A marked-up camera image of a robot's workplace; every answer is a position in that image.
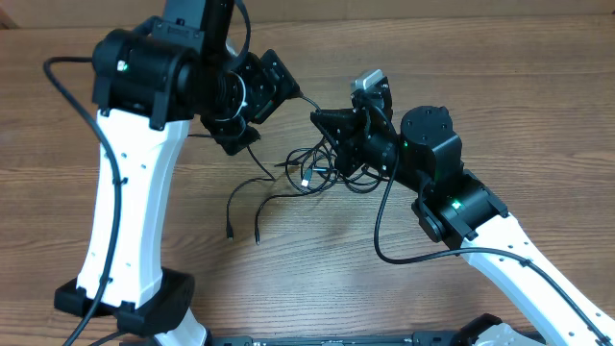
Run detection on thick black USB cable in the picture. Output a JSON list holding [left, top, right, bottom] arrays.
[[283, 93, 388, 196]]

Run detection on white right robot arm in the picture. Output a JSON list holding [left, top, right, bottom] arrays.
[[310, 78, 614, 345]]

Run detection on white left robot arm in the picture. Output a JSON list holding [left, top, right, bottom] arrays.
[[54, 1, 300, 345]]

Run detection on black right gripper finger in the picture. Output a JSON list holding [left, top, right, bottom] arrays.
[[310, 109, 369, 144], [332, 139, 366, 177]]

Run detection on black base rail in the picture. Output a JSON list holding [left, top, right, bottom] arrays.
[[210, 331, 468, 346]]

